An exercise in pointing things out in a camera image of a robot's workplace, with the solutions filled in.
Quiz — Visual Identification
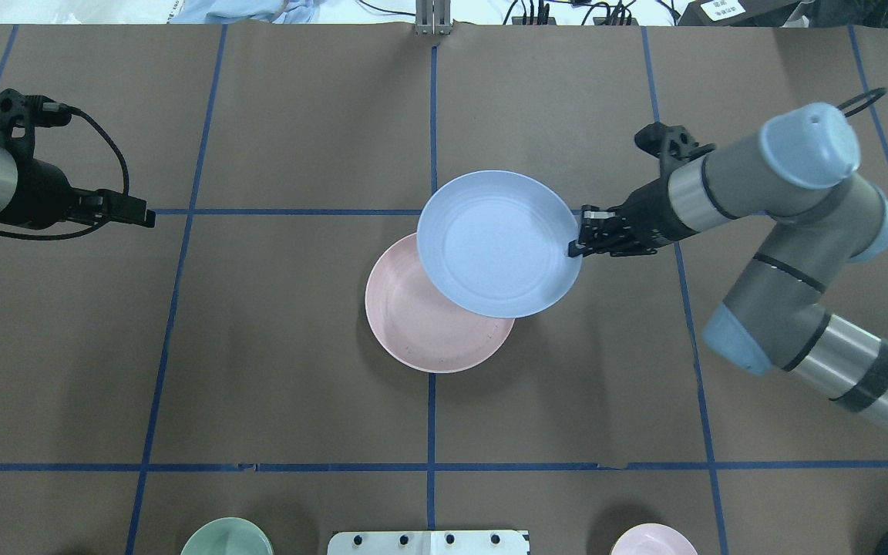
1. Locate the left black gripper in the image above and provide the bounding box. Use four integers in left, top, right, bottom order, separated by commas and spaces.
9, 160, 157, 230

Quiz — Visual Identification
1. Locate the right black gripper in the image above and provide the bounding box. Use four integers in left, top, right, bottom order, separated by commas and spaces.
567, 179, 684, 257

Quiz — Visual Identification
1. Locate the blue plate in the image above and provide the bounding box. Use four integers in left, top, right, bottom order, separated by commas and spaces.
416, 170, 582, 319

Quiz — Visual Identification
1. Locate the pink plate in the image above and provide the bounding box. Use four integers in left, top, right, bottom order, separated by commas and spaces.
364, 234, 516, 375

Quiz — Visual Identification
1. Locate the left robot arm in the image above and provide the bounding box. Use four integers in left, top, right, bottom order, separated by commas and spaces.
0, 146, 157, 242

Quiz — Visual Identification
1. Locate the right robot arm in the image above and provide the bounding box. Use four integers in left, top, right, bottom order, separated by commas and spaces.
567, 103, 888, 431

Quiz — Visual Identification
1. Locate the light blue cloth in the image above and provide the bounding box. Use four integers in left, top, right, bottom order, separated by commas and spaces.
168, 1, 318, 25

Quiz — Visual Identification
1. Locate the black power strip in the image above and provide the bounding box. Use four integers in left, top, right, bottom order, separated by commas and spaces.
504, 7, 639, 27

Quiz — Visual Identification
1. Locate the pink bowl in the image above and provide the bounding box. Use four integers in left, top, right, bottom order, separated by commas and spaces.
609, 523, 698, 554

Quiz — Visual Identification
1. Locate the green bowl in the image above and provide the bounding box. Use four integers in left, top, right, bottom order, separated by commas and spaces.
180, 516, 275, 554

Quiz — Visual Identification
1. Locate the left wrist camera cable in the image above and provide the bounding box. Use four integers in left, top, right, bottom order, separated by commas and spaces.
0, 89, 130, 241

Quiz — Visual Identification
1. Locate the aluminium frame post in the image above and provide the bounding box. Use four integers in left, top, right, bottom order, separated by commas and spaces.
415, 0, 453, 35

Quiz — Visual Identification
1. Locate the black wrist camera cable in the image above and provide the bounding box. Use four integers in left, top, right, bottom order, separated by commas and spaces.
836, 87, 888, 118

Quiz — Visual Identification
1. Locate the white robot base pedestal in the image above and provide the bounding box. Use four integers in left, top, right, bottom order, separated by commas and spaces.
327, 530, 531, 554

